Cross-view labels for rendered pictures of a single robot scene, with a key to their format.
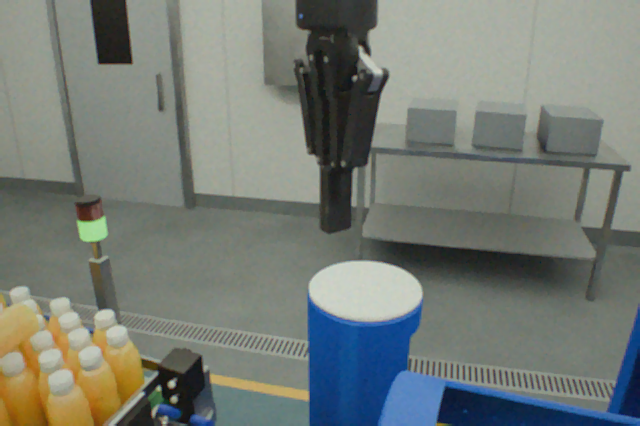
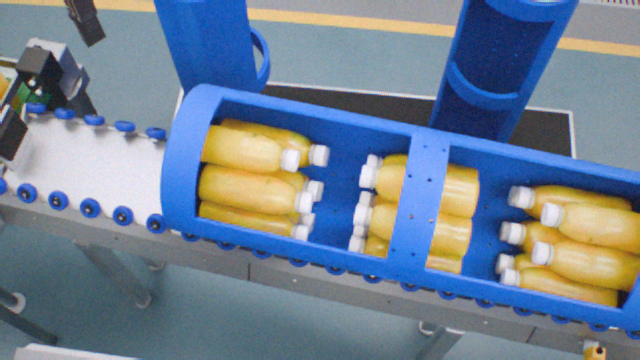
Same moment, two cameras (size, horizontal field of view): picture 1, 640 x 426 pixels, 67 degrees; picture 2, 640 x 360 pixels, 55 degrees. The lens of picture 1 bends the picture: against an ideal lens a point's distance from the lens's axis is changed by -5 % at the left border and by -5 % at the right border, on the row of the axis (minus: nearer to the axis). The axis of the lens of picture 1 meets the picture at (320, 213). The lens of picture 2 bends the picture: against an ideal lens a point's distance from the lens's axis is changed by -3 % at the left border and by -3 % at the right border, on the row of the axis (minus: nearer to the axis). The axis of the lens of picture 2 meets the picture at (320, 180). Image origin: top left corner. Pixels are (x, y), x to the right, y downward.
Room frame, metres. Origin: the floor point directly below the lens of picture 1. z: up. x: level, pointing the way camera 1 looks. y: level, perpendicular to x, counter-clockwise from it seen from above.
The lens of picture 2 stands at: (-0.11, -0.26, 2.15)
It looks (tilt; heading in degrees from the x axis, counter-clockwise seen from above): 64 degrees down; 353
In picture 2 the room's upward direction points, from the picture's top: straight up
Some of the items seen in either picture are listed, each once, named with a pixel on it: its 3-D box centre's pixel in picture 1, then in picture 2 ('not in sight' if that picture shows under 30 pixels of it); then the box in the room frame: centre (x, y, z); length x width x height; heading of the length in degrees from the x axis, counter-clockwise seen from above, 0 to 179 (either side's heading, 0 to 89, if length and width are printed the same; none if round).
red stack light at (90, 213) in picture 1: (89, 210); not in sight; (1.11, 0.56, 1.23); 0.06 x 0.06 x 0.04
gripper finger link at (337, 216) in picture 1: (337, 198); (88, 24); (0.48, -0.02, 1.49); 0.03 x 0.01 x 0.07; 122
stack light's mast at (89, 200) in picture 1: (92, 229); not in sight; (1.11, 0.56, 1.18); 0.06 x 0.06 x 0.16
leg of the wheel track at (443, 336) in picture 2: not in sight; (435, 348); (0.20, -0.64, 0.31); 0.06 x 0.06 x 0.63; 70
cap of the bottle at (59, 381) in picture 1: (60, 380); not in sight; (0.66, 0.44, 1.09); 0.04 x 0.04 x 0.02
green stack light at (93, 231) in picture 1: (92, 227); not in sight; (1.11, 0.56, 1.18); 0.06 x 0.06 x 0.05
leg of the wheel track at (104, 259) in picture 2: not in sight; (117, 272); (0.55, 0.28, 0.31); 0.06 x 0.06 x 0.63; 70
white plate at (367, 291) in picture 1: (365, 288); not in sight; (1.08, -0.11, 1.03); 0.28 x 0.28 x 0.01
